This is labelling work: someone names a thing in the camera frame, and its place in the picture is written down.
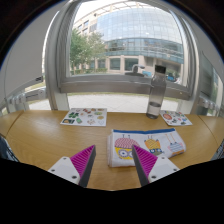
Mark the clear bottle with black cap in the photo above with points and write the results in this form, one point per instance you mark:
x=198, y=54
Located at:
x=156, y=96

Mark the small white sticker sheet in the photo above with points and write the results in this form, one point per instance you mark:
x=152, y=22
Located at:
x=175, y=118

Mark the white radiator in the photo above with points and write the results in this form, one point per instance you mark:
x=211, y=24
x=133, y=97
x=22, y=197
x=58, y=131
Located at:
x=23, y=97
x=208, y=103

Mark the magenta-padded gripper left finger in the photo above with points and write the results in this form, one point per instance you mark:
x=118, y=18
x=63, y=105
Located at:
x=68, y=168

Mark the glass office building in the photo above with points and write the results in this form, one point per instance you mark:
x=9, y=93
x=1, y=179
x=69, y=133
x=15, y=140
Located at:
x=140, y=33

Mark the large white sticker sheet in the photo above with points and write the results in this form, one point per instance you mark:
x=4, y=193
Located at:
x=85, y=117

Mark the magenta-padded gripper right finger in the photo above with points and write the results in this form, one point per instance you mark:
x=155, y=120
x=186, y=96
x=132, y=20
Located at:
x=156, y=168

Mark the green tree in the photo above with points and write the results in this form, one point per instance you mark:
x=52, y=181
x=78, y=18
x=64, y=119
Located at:
x=83, y=50

